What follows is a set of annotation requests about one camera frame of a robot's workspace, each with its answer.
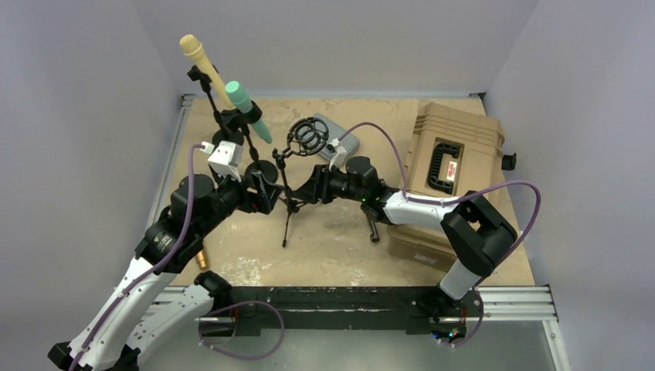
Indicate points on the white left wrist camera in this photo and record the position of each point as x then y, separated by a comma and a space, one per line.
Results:
224, 158

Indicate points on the mint green microphone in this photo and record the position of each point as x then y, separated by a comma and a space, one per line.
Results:
240, 98

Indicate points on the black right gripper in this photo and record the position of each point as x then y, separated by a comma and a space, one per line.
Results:
320, 181

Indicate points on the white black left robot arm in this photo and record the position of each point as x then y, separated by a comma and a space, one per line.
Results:
122, 336

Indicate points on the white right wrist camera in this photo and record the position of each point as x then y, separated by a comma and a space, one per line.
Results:
340, 153

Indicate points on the tan hard equipment case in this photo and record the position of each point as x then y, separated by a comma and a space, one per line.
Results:
451, 153

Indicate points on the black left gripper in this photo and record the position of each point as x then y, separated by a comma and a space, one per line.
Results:
255, 201

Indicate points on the black tripod shock-mount stand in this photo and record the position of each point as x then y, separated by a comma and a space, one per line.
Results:
305, 138

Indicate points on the cream yellow microphone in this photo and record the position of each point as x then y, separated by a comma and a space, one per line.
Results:
194, 50

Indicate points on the black round-base stand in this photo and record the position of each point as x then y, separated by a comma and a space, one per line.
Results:
266, 167
223, 134

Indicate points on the gold brown microphone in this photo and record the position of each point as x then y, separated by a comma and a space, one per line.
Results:
202, 260

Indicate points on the dark metal door handle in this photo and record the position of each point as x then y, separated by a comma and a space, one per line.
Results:
373, 228

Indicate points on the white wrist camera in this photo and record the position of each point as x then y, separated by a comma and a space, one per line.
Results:
224, 158
340, 153

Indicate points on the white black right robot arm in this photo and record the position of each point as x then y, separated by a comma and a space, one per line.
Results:
480, 236

